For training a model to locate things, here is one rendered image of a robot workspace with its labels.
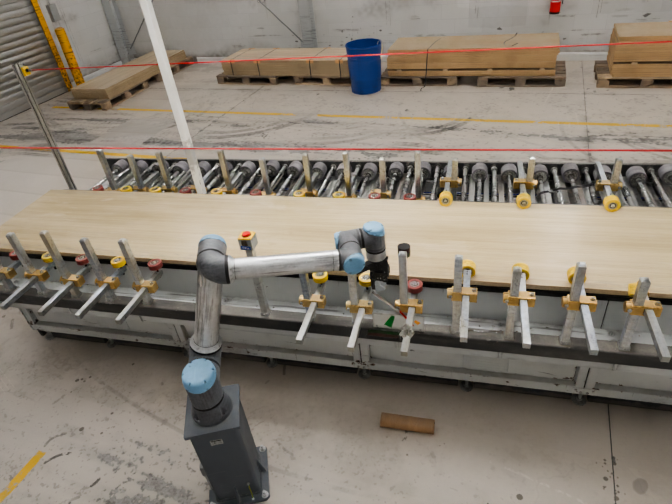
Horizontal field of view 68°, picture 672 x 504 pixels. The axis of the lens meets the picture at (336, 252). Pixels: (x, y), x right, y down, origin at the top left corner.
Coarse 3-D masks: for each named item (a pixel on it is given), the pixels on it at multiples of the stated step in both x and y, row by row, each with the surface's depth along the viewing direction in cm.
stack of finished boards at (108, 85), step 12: (132, 60) 978; (144, 60) 967; (156, 60) 957; (168, 60) 966; (180, 60) 1000; (108, 72) 919; (120, 72) 909; (132, 72) 900; (144, 72) 908; (156, 72) 937; (84, 84) 867; (96, 84) 858; (108, 84) 850; (120, 84) 857; (132, 84) 883; (84, 96) 850; (96, 96) 842; (108, 96) 834
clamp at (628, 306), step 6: (630, 300) 215; (648, 300) 213; (624, 306) 216; (630, 306) 213; (636, 306) 211; (642, 306) 211; (648, 306) 211; (654, 306) 210; (660, 306) 210; (630, 312) 213; (636, 312) 213; (642, 312) 212; (654, 312) 211; (660, 312) 210
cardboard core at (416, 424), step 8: (384, 416) 284; (392, 416) 284; (400, 416) 283; (408, 416) 283; (384, 424) 283; (392, 424) 282; (400, 424) 281; (408, 424) 280; (416, 424) 279; (424, 424) 278; (432, 424) 277; (424, 432) 279; (432, 432) 277
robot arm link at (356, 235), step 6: (360, 228) 213; (336, 234) 211; (342, 234) 211; (348, 234) 210; (354, 234) 211; (360, 234) 211; (336, 240) 210; (342, 240) 208; (348, 240) 207; (354, 240) 207; (360, 240) 210; (336, 246) 210; (360, 246) 212
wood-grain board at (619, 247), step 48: (48, 192) 382; (96, 192) 374; (144, 192) 365; (0, 240) 329; (96, 240) 316; (144, 240) 310; (192, 240) 304; (288, 240) 293; (432, 240) 278; (480, 240) 273; (528, 240) 269; (576, 240) 264; (624, 240) 260; (528, 288) 242; (624, 288) 231
